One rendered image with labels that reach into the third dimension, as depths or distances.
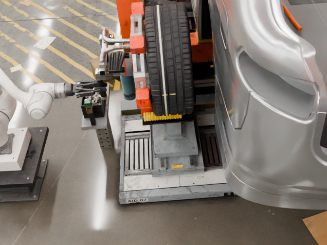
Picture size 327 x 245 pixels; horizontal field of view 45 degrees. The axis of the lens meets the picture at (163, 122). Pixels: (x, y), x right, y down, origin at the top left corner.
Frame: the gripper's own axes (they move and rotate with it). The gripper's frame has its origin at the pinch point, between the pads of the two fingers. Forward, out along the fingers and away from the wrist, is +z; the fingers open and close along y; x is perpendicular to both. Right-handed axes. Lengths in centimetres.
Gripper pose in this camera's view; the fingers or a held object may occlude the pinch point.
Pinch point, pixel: (100, 87)
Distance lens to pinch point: 235.6
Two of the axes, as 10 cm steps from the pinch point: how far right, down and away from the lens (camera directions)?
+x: -0.7, -7.0, -7.1
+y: 0.5, 7.1, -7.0
